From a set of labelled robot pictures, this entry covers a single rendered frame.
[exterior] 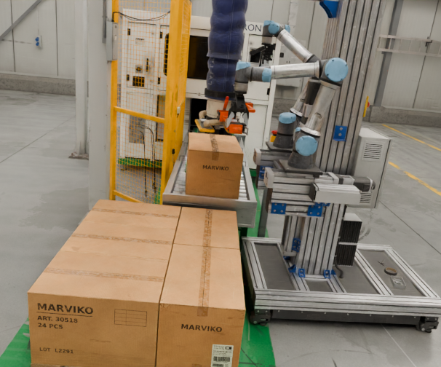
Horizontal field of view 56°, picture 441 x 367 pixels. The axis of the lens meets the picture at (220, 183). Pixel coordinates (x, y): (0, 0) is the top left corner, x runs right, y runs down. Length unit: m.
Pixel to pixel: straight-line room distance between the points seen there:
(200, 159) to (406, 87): 10.59
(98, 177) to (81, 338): 2.01
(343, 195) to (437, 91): 11.27
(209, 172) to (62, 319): 1.48
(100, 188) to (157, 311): 2.11
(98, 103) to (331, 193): 2.16
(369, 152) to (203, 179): 1.17
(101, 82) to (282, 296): 2.26
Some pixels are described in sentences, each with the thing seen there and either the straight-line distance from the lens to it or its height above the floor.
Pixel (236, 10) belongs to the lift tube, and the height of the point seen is 1.89.
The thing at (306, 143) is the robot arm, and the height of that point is 1.22.
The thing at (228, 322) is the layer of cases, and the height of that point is 0.47.
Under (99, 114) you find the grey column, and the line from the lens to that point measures 3.78.
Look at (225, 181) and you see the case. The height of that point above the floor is 0.73.
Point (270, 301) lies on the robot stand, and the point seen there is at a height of 0.20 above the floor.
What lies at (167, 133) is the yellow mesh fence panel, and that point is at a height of 0.89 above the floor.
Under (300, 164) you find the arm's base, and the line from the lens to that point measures 2.50.
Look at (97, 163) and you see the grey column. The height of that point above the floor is 0.58.
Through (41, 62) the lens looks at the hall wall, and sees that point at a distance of 12.38.
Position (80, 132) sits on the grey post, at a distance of 6.13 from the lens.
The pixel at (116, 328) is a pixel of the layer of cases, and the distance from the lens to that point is 2.13.
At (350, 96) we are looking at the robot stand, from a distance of 2.71.
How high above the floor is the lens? 1.69
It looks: 18 degrees down
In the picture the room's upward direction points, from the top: 6 degrees clockwise
